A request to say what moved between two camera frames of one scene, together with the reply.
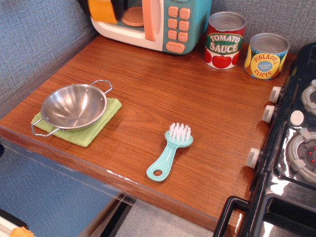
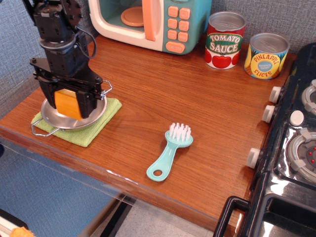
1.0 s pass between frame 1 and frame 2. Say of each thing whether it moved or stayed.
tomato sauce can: stayed
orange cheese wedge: moved
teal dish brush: stayed
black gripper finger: moved
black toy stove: stayed
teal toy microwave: stayed
